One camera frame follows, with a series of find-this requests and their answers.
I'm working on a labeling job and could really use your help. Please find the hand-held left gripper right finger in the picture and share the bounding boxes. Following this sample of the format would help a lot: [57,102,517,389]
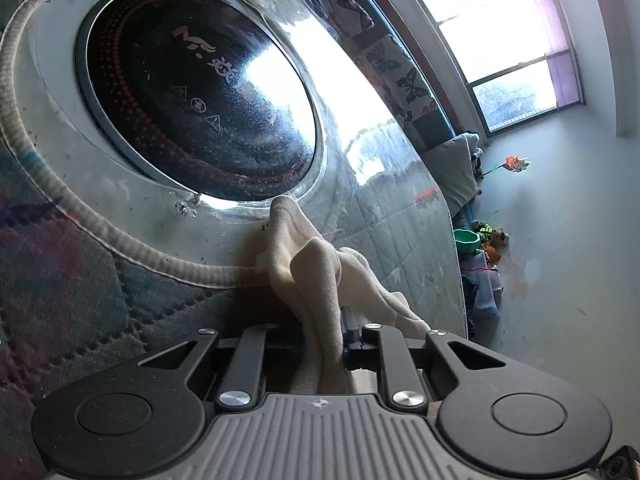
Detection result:
[341,306,506,409]

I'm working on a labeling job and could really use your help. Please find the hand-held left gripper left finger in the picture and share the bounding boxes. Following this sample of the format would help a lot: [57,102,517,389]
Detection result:
[137,325,307,410]

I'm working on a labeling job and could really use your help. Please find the beige cloth garment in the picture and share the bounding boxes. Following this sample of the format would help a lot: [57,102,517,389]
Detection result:
[257,196,432,397]

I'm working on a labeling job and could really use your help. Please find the clear plastic container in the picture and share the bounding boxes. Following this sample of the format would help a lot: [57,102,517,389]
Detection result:
[471,252,504,317]

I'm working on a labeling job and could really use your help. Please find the green plastic bowl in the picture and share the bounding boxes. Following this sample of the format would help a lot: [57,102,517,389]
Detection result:
[452,228,482,254]

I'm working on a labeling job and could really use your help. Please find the stuffed toy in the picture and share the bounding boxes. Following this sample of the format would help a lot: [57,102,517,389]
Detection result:
[472,220,510,262]

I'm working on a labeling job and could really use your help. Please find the grey pillow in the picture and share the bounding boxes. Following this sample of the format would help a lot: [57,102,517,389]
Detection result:
[434,132,484,217]

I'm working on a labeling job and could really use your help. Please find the blue sofa bench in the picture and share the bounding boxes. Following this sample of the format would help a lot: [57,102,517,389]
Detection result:
[345,0,483,153]

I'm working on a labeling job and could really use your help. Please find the orange toy pinwheel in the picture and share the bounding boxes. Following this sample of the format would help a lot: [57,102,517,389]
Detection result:
[481,155,532,179]

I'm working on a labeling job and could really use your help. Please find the butterfly print cushion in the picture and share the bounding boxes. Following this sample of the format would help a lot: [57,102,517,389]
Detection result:
[360,34,441,125]
[311,0,376,42]

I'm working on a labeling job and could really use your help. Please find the round black induction cooktop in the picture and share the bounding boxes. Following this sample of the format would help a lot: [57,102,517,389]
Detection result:
[75,0,322,204]

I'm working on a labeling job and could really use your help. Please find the window curtain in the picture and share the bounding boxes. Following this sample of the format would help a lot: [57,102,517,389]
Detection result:
[520,0,587,110]

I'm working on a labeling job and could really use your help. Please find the large window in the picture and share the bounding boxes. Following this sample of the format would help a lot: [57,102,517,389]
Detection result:
[364,0,587,135]

